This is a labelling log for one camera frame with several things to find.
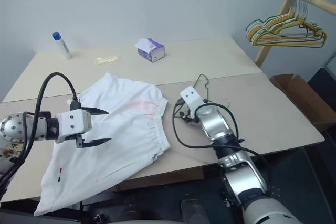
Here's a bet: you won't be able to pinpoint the wooden clothes rack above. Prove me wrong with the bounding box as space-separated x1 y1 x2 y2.
254 0 336 69

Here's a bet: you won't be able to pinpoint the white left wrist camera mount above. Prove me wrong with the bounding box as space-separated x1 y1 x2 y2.
54 109 92 144

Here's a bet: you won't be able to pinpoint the white box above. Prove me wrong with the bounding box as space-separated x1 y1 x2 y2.
324 55 336 74

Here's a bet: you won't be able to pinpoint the dark wire hanger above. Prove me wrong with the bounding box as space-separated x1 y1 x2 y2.
193 73 232 109

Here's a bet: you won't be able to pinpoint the colourful clothes hangers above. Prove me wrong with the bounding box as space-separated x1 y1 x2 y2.
246 0 325 48

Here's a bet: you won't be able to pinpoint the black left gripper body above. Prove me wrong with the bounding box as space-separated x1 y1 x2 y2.
75 106 93 149

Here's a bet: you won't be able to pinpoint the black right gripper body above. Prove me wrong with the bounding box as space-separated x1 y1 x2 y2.
174 98 200 125

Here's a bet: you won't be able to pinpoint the dark cabinet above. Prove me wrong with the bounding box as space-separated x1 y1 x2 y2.
306 66 336 101

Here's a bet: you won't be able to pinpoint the white bottle with blue cap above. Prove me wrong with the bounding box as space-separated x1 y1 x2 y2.
51 31 72 60

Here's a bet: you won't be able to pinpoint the purple tissue box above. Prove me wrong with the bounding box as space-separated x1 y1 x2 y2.
134 37 166 63

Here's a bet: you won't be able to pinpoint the yellow plastic packet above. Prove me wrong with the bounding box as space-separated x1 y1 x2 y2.
93 55 120 65

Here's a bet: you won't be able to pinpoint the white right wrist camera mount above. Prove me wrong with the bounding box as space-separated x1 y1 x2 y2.
180 86 208 120

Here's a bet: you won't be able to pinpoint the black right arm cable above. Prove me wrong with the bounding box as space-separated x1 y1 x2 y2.
172 102 269 170

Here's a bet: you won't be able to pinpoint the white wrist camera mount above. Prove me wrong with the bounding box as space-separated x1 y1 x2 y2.
180 86 208 120
54 109 92 144

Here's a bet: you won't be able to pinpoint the white shorts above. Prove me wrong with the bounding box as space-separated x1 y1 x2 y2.
33 71 172 217

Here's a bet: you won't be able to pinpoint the brown cardboard box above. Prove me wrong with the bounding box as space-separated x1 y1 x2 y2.
269 73 336 132

